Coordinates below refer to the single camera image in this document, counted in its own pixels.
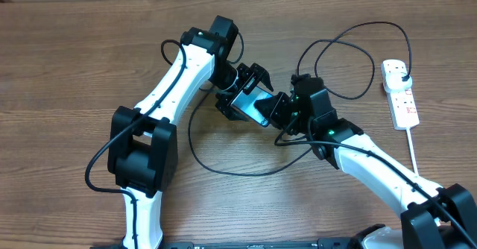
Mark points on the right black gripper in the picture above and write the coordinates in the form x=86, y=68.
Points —
x=273, y=104

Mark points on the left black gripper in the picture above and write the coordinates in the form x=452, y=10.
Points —
x=251, y=74

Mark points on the blue Galaxy smartphone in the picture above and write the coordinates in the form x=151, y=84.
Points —
x=244, y=104

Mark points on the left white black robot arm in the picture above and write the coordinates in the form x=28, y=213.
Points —
x=143, y=155

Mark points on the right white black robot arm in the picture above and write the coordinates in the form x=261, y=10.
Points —
x=431, y=216

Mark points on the white charger plug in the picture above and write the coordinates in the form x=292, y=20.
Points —
x=396, y=81

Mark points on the white power strip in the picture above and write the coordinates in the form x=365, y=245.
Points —
x=401, y=104

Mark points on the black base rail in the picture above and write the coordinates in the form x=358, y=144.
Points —
x=321, y=243

